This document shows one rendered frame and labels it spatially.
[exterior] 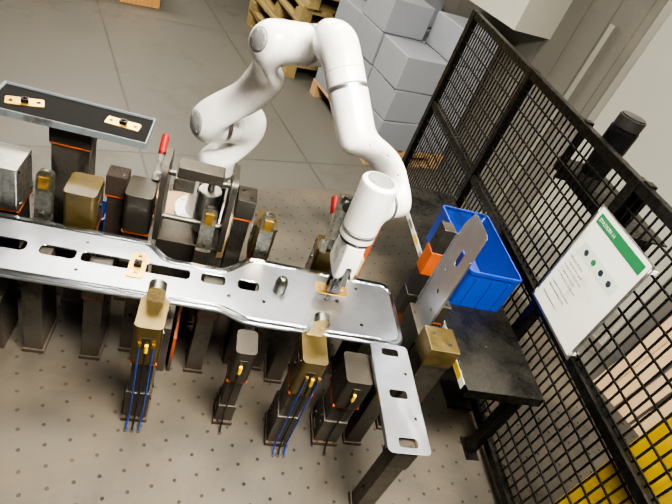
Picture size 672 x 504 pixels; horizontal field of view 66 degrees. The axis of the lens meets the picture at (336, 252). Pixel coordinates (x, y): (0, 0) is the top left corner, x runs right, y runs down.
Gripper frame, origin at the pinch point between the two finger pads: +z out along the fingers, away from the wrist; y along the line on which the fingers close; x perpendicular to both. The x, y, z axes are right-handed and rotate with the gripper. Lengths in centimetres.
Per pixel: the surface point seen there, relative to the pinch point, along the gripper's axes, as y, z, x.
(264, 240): -14.2, 2.5, -17.6
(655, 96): -179, -30, 205
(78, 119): -31, -10, -68
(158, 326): 21.0, 1.6, -39.0
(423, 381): 16.5, 12.8, 27.2
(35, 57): -299, 107, -166
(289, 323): 10.3, 6.1, -10.1
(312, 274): -8.6, 6.2, -3.4
